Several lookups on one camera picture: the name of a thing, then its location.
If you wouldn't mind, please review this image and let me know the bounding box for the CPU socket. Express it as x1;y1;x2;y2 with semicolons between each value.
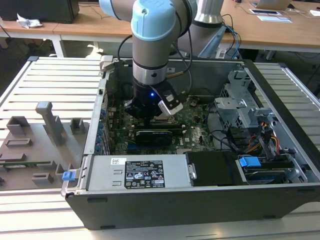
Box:
149;115;181;126

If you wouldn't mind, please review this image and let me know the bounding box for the black graphics card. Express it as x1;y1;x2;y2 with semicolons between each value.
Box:
134;128;174;147

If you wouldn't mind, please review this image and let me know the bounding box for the green RAM stick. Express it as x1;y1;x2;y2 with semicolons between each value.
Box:
136;126;186;136
0;161;52;170

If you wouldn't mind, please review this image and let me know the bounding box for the green motherboard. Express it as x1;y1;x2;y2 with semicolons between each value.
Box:
107;96;218;156

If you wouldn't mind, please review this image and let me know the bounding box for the grey power supply unit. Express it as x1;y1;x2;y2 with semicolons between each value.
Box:
86;153;198;192

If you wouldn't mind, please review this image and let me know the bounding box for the metal drive cage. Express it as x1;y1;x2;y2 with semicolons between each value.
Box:
213;69;278;136

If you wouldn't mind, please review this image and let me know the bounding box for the pale blue teach pendant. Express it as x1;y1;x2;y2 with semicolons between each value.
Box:
198;26;227;59

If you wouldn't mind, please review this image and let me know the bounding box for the black plastic shroud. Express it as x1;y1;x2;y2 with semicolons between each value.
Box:
184;151;247;187

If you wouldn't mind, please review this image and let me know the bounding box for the wooden desk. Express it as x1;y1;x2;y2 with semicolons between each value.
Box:
0;0;320;58

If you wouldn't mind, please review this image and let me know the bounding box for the blue case latch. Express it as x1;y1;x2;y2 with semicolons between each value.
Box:
62;171;76;182

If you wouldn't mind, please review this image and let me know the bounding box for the black PC case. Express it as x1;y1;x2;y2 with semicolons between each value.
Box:
61;56;320;231

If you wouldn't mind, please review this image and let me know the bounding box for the grey parts rack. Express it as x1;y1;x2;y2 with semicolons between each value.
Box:
0;101;91;192

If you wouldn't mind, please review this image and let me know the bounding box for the hard disk in blue carrier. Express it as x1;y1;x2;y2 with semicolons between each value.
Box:
237;154;293;186

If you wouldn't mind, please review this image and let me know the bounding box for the crumpled white paper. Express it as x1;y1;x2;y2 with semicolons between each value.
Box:
16;12;44;29

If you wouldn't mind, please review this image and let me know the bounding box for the black computer tower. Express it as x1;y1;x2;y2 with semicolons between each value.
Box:
0;0;80;25

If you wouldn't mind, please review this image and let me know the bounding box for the white framed tablet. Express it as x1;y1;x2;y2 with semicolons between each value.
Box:
249;8;283;16

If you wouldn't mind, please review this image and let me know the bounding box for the white paper sheet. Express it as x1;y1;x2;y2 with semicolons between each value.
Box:
256;14;293;24

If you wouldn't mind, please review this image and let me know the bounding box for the silver laptop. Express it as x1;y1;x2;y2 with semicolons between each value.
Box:
251;0;296;11

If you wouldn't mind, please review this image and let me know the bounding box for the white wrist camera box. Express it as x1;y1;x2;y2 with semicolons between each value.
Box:
157;92;185;117

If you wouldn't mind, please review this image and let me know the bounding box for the grey case handle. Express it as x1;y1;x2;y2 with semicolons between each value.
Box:
98;55;116;73

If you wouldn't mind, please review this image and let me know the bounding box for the thick black cable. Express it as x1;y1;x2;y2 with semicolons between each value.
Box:
206;102;241;152

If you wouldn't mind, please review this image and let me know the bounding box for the blue cable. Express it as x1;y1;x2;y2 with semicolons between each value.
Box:
224;23;242;60

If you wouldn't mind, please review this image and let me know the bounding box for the yellow red wire bundle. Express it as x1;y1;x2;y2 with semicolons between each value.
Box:
246;121;281;155

